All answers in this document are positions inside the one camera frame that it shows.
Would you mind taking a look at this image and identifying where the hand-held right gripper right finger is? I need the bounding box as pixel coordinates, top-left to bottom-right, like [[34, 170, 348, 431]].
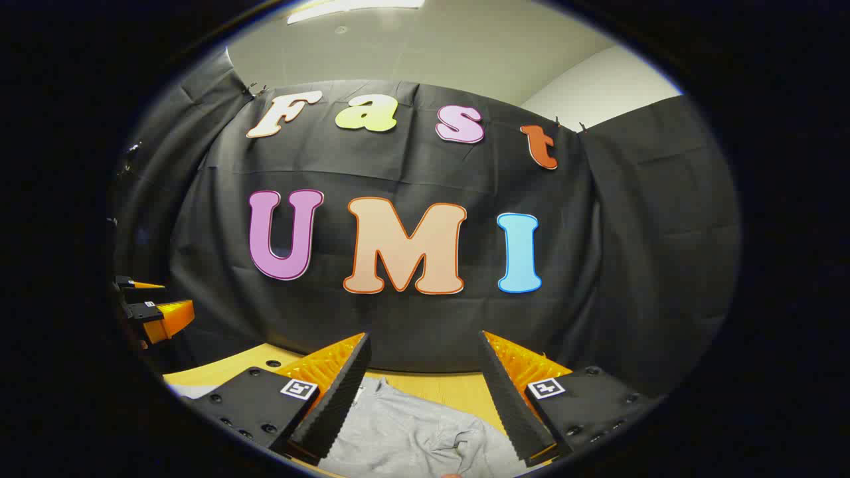
[[479, 330, 666, 467]]

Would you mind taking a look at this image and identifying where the grey zip-neck sweatshirt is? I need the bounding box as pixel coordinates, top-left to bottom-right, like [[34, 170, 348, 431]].
[[319, 375, 532, 478]]

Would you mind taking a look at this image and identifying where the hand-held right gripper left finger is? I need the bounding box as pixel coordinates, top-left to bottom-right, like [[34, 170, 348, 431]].
[[191, 332, 373, 467]]

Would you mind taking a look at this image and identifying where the black backdrop cloth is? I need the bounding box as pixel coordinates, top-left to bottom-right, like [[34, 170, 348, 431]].
[[110, 46, 741, 399]]

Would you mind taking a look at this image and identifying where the ceiling light fixture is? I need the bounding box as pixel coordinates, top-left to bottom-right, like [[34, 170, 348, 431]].
[[286, 0, 426, 26]]

